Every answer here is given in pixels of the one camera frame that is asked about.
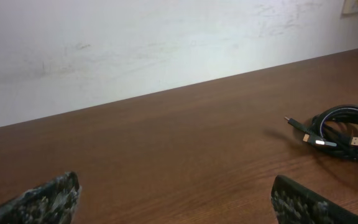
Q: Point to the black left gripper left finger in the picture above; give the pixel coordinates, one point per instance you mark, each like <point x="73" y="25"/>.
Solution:
<point x="52" y="202"/>

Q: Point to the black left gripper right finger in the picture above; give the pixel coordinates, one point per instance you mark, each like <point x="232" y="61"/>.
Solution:
<point x="293" y="203"/>

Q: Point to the black cable silver plug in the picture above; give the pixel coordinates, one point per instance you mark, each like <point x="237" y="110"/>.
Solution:
<point x="314" y="138"/>

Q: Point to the black USB cable blue plug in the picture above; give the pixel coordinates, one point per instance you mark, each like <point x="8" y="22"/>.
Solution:
<point x="345" y="114"/>

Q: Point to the white wall outlet plate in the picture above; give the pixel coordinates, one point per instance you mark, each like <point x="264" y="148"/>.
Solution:
<point x="350" y="7"/>

